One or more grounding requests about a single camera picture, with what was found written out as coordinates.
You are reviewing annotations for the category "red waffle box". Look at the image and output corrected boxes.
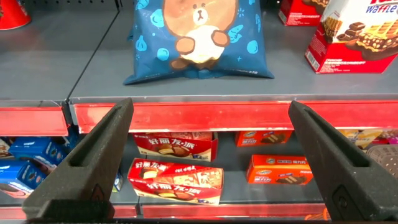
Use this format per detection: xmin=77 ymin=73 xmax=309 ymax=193
xmin=304 ymin=0 xmax=398 ymax=75
xmin=277 ymin=0 xmax=330 ymax=27

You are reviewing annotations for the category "red cup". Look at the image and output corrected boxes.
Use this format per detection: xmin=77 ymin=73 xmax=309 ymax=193
xmin=0 ymin=0 xmax=32 ymax=31

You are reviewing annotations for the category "grey shop shelf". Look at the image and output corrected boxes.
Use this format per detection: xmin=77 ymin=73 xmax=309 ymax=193
xmin=0 ymin=0 xmax=398 ymax=222

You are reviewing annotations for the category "blue bear snack bag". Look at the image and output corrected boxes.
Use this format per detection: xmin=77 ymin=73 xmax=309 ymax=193
xmin=123 ymin=0 xmax=275 ymax=86

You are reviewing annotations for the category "red pie box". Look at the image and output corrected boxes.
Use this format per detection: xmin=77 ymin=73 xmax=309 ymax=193
xmin=132 ymin=131 xmax=219 ymax=162
xmin=127 ymin=157 xmax=224 ymax=207

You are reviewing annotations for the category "orange wafer box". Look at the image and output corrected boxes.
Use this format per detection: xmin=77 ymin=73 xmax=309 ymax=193
xmin=234 ymin=130 xmax=294 ymax=147
xmin=246 ymin=154 xmax=314 ymax=186

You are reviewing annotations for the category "yellow snack pack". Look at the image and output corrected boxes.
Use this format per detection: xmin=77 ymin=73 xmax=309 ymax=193
xmin=338 ymin=129 xmax=384 ymax=150

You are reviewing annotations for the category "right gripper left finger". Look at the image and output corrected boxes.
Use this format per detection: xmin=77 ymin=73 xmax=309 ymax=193
xmin=22 ymin=97 xmax=135 ymax=222

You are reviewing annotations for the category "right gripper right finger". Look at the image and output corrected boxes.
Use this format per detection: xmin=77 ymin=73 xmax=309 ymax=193
xmin=287 ymin=100 xmax=398 ymax=222

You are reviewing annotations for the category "blue cookie pack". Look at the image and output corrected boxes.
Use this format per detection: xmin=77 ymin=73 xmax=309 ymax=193
xmin=8 ymin=136 xmax=68 ymax=172
xmin=0 ymin=160 xmax=47 ymax=199
xmin=112 ymin=170 xmax=124 ymax=193

